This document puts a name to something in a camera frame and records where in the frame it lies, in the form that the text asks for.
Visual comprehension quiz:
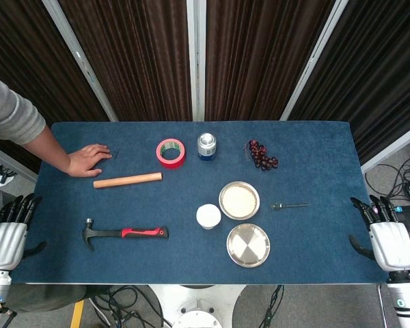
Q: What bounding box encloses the person's bare hand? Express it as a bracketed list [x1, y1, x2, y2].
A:
[67, 143, 113, 178]

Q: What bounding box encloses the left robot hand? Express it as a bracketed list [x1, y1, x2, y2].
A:
[0, 192, 48, 273]

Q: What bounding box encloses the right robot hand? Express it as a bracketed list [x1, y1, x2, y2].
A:
[348, 194, 410, 273]

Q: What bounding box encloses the small metal spoon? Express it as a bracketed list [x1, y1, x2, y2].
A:
[271, 202, 310, 211]

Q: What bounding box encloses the person's grey-sleeved forearm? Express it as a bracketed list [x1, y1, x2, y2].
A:
[0, 66, 72, 176]

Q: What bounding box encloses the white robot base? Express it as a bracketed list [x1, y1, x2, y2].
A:
[146, 284, 247, 328]

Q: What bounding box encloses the white floral paper cup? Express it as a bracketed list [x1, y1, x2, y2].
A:
[195, 203, 222, 230]

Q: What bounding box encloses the empty steel plate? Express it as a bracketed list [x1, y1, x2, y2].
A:
[226, 223, 271, 268]

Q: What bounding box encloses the metal bowl with powder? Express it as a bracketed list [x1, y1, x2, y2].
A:
[218, 180, 261, 220]

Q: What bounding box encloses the wooden rolling pin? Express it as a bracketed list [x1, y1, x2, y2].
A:
[92, 172, 164, 189]

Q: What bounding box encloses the red tape roll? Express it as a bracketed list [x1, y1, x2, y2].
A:
[156, 138, 187, 169]

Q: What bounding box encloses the blue table mat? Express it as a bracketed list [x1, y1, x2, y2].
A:
[12, 121, 397, 285]

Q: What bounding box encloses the black and red hammer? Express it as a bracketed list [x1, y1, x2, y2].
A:
[82, 218, 170, 252]

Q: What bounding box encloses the yellow floor tape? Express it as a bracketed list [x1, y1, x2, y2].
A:
[70, 300, 85, 328]

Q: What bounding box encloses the silver and blue can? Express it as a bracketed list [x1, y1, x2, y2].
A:
[197, 133, 217, 163]

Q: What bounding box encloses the brown pleated curtain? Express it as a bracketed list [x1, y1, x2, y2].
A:
[0, 0, 410, 172]

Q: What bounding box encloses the dark red grape bunch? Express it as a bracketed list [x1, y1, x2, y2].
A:
[244, 139, 280, 172]

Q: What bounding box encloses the black cable bundle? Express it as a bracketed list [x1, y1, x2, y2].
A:
[87, 285, 167, 328]
[364, 141, 410, 206]

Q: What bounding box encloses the white frame post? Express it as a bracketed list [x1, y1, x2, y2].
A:
[185, 0, 208, 123]
[279, 0, 344, 121]
[42, 0, 120, 123]
[360, 126, 410, 174]

